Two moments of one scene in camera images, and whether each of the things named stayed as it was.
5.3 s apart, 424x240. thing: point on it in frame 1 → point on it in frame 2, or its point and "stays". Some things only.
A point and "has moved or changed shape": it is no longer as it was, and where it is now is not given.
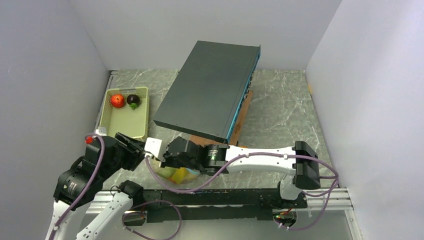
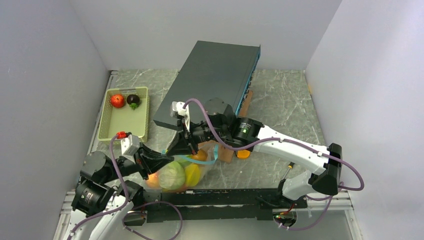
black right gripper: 167,161 → 180,145
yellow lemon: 182,175 has moved or changed shape
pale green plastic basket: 126,110 stays
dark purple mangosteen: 133,100 stays
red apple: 117,100 stays
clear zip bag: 180,176 has moved or changed shape
